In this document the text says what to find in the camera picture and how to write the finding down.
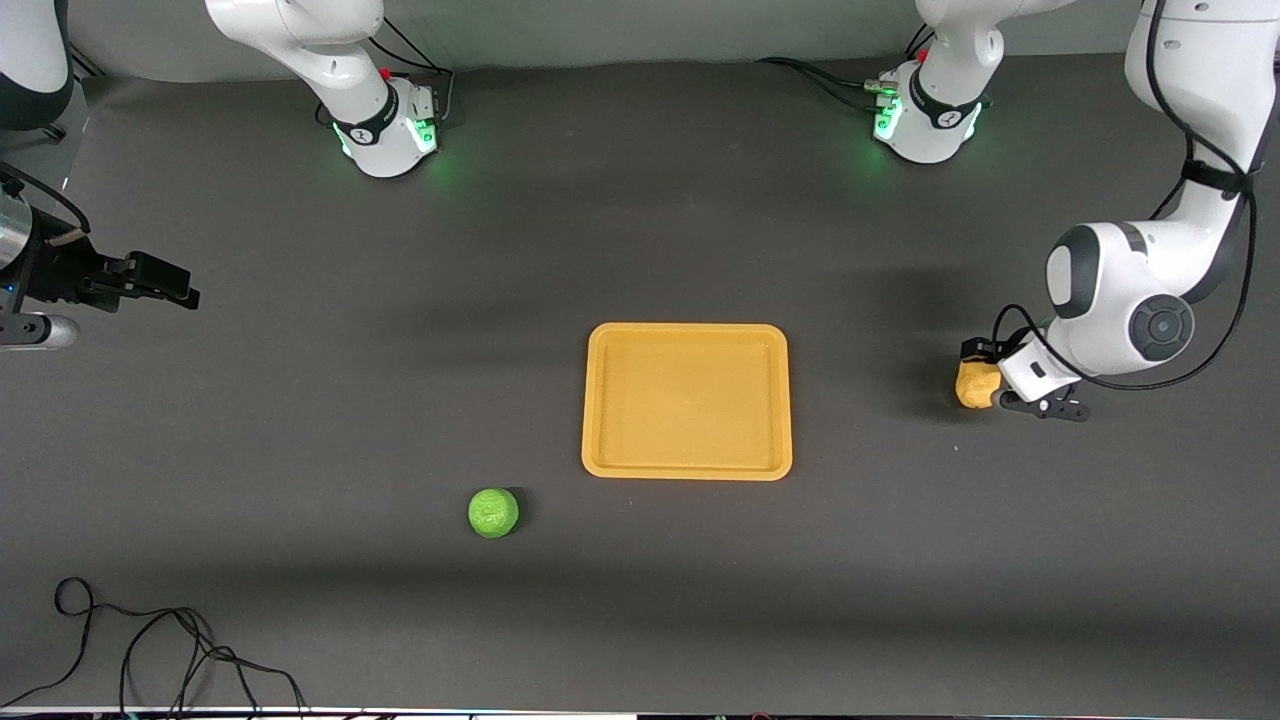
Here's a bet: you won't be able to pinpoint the yellow-brown potato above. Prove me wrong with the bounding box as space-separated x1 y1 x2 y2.
955 360 1004 410

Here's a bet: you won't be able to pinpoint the yellow plastic tray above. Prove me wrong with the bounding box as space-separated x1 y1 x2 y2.
581 322 794 482

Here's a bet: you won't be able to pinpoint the black cable along right arm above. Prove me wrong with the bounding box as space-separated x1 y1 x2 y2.
0 164 93 241

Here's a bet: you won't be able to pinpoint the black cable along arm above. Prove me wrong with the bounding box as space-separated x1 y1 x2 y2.
0 164 93 241
990 0 1263 393

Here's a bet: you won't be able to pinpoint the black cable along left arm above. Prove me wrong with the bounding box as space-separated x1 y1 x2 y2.
990 0 1263 393

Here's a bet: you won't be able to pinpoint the black left arm base cables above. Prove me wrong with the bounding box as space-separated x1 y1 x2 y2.
756 22 936 107

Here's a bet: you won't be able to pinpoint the black arm base cables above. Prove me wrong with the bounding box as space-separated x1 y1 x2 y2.
316 17 457 129
756 22 936 107

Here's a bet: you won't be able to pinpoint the thin black loose cable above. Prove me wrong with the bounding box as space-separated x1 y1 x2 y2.
0 577 309 714

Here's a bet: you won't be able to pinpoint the black right arm base cables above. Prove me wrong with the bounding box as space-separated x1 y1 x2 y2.
316 17 457 129

